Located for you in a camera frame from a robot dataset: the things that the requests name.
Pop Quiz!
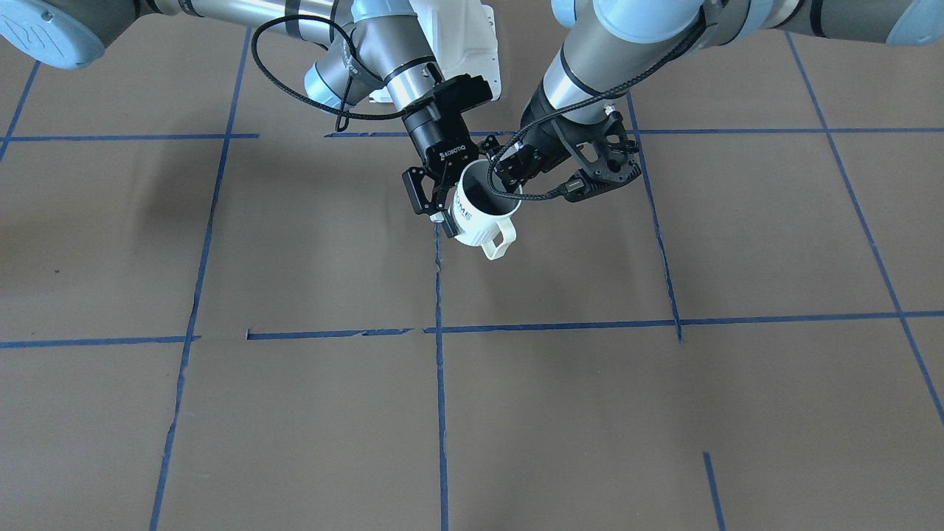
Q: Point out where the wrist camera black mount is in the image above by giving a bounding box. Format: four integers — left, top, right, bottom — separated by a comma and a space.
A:
553, 105, 642, 203
422, 74, 493, 114

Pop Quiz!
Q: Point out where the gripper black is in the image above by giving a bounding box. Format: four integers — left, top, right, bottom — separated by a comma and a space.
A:
488, 83, 577, 194
401, 100, 485, 237

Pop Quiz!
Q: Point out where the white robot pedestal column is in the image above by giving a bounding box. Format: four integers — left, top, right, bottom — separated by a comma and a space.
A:
410, 1, 502, 101

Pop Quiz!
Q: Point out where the white mug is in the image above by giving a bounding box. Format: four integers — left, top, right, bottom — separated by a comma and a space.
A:
448, 160, 522, 261

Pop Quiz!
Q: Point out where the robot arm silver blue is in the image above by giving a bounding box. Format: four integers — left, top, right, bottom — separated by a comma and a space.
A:
2, 1, 492, 237
487, 1, 943, 202

